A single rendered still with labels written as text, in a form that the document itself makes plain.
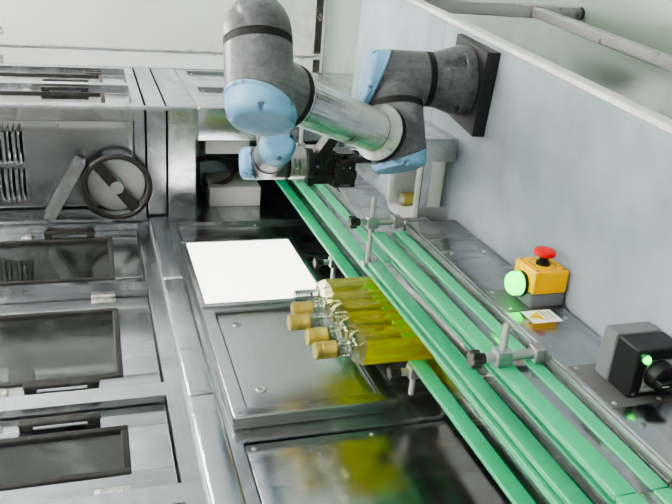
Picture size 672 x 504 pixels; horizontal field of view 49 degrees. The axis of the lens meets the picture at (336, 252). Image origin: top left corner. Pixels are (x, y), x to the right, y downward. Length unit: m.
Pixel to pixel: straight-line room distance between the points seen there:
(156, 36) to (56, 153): 2.78
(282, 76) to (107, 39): 3.93
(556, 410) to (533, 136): 0.57
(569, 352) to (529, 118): 0.48
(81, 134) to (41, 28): 2.75
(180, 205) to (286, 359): 0.96
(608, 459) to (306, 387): 0.70
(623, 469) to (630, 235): 0.39
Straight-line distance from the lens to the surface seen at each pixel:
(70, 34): 5.11
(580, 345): 1.28
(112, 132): 2.40
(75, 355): 1.77
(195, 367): 1.62
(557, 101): 1.42
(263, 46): 1.22
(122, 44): 5.11
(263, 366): 1.62
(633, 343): 1.14
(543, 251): 1.36
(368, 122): 1.42
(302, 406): 1.49
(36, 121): 2.40
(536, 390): 1.16
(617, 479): 1.03
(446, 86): 1.60
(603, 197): 1.30
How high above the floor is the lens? 1.55
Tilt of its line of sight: 18 degrees down
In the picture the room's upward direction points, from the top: 93 degrees counter-clockwise
